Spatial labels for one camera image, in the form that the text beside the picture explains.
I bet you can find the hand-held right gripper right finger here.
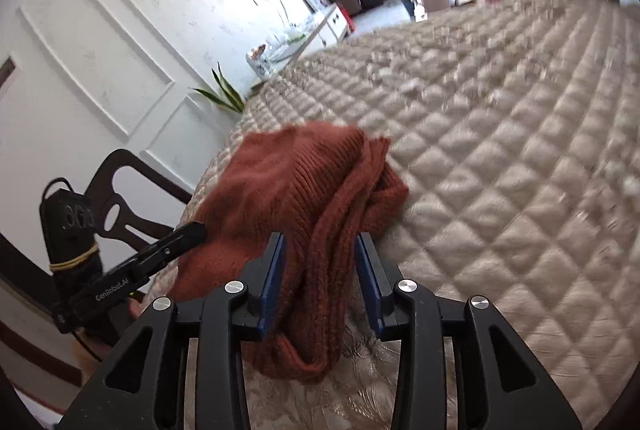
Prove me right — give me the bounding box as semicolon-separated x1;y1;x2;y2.
354;232;583;430

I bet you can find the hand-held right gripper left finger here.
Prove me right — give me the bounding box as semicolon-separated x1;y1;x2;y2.
59;232;288;430

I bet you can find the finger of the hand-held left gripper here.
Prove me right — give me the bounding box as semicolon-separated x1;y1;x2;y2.
134;221;207;274

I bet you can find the rust knit sweater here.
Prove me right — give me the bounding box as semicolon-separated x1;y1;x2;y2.
167;120;411;383

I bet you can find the dark chair with cutout back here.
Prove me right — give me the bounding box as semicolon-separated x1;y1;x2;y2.
87;149;193;251

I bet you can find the green potted plant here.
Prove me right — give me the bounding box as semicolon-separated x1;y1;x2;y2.
192;64;246;113

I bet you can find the beige quilted bedspread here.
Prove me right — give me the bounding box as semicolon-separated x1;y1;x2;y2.
150;0;640;430

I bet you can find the white low cabinet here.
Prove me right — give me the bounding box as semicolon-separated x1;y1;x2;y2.
247;5;351;81

